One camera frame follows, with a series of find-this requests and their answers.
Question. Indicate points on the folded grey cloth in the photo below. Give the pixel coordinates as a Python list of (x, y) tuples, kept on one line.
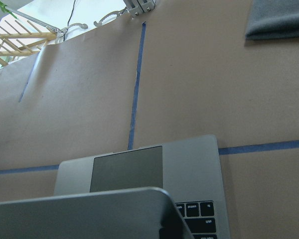
[(273, 19)]

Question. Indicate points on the wooden dish rack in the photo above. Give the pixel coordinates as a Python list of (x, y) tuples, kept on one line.
[(21, 39)]

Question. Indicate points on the aluminium frame post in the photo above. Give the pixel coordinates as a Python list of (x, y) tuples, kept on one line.
[(139, 7)]

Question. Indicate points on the grey laptop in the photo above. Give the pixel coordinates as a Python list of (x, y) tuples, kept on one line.
[(170, 190)]

